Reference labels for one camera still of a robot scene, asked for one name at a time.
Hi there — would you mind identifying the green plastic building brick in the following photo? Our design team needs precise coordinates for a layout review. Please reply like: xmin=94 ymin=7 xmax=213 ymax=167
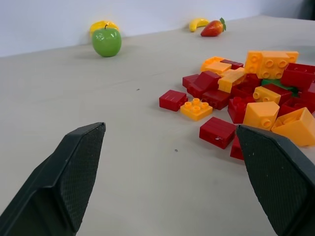
xmin=260 ymin=78 xmax=300 ymax=97

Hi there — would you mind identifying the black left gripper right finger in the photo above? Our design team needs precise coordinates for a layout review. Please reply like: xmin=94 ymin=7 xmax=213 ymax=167
xmin=235 ymin=124 xmax=315 ymax=236

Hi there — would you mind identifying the yellow toy banana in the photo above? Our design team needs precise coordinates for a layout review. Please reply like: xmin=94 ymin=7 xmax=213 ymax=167
xmin=189 ymin=17 xmax=210 ymax=32

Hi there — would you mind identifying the green toy apple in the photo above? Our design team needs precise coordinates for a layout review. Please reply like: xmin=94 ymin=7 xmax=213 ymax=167
xmin=92 ymin=24 xmax=123 ymax=58

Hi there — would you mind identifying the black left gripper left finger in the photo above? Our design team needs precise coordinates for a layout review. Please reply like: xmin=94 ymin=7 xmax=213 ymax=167
xmin=0 ymin=122 xmax=106 ymax=236

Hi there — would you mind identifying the yellow toy fruit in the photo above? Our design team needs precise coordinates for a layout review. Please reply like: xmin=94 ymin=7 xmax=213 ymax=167
xmin=89 ymin=20 xmax=120 ymax=37

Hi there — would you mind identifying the yellow sloped building block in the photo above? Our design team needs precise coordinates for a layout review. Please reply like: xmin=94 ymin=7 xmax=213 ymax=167
xmin=242 ymin=101 xmax=281 ymax=131
xmin=271 ymin=107 xmax=315 ymax=147

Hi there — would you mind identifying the yellow four-stud plastic brick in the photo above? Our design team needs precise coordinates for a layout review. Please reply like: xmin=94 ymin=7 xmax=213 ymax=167
xmin=180 ymin=98 xmax=214 ymax=122

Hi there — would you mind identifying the yellow studded plastic building brick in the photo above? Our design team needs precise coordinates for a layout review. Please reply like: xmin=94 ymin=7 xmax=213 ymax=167
xmin=244 ymin=50 xmax=300 ymax=80

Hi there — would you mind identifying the red toy strawberry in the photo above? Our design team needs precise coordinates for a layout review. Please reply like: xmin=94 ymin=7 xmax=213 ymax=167
xmin=200 ymin=17 xmax=227 ymax=37

